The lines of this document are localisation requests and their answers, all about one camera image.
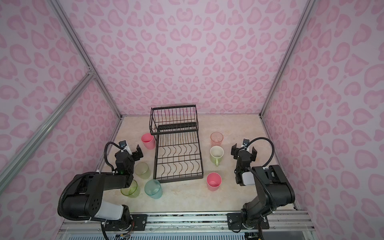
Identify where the pale green textured cup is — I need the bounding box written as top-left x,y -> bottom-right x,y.
135,162 -> 151,180

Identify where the bright green plastic cup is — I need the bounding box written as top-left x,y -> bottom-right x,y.
121,180 -> 141,198

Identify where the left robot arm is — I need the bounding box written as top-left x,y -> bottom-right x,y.
58,141 -> 144,226

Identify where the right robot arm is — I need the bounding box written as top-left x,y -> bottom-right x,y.
231,145 -> 296,229

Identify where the pale green mug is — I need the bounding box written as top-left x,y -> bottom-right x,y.
210,146 -> 224,167

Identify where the clear pink plastic cup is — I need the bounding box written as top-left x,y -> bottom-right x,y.
210,132 -> 224,147

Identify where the pink cup front right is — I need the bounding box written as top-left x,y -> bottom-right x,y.
207,173 -> 222,192

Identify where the teal plastic cup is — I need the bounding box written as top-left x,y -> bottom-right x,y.
145,180 -> 163,199

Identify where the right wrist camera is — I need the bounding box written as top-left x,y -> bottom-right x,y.
242,139 -> 250,149

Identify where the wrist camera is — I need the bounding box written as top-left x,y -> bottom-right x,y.
242,139 -> 250,149
119,140 -> 132,155

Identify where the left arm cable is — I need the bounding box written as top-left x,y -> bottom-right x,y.
103,141 -> 122,172

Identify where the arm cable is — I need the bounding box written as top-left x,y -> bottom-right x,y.
103,141 -> 122,172
247,137 -> 275,168

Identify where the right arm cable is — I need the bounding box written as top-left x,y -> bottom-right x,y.
247,137 -> 275,168

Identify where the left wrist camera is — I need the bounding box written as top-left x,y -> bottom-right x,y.
119,140 -> 132,155

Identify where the black wire dish rack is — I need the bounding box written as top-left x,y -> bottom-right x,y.
149,105 -> 204,183

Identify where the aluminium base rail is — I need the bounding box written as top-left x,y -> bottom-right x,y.
55,209 -> 319,240

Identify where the aluminium frame diagonal bar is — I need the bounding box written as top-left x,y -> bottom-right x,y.
1,71 -> 95,193

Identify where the aluminium frame post right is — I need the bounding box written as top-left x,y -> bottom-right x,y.
259,0 -> 319,119

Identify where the aluminium frame post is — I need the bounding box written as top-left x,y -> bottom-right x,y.
47,0 -> 123,120
259,0 -> 319,119

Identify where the aluminium frame post left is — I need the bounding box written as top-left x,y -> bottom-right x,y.
47,0 -> 123,120

